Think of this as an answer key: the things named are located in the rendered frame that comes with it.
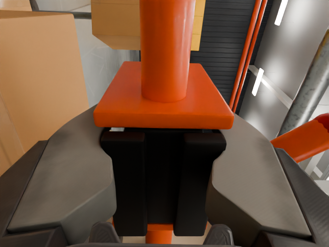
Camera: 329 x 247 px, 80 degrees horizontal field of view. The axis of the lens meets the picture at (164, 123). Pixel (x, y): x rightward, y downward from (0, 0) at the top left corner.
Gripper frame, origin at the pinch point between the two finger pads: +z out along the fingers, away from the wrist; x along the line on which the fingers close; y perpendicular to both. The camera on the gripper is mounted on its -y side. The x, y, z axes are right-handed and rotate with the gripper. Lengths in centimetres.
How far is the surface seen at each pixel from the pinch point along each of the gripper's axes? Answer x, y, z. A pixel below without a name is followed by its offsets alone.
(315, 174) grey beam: 213, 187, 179
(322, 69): 375, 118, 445
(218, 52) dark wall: 295, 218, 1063
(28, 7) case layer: -54, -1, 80
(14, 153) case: -12.8, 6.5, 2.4
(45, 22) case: -13.1, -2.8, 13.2
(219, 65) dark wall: 315, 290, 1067
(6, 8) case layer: -54, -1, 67
